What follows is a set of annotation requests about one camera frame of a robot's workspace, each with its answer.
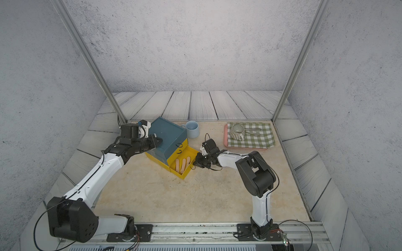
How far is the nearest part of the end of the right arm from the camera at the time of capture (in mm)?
742

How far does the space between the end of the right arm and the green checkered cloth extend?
0.27 meters

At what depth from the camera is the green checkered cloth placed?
3.49ft
